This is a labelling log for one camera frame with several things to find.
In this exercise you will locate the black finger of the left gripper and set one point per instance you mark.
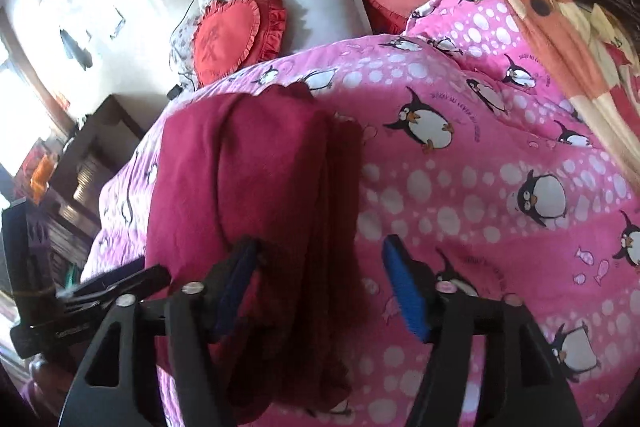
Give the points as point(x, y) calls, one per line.
point(141, 285)
point(107, 279)

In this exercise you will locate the left red heart pillow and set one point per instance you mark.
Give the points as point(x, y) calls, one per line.
point(236, 34)

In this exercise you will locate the dark garment on wall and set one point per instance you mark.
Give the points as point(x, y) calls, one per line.
point(74, 51)

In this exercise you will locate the orange cartoon blanket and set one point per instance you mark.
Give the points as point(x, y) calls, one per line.
point(590, 55)

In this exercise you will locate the white pillow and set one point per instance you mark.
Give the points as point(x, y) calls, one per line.
point(313, 23)

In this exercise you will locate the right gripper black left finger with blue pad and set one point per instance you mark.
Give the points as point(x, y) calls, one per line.
point(117, 383)

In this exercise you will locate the pink penguin quilt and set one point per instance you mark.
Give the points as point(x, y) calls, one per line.
point(472, 155)

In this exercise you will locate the dark red sweater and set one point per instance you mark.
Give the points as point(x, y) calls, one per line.
point(280, 168)

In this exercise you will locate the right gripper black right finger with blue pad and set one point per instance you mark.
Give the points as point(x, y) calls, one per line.
point(521, 383)

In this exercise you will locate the dark wooden side desk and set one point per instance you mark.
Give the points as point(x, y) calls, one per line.
point(66, 181)

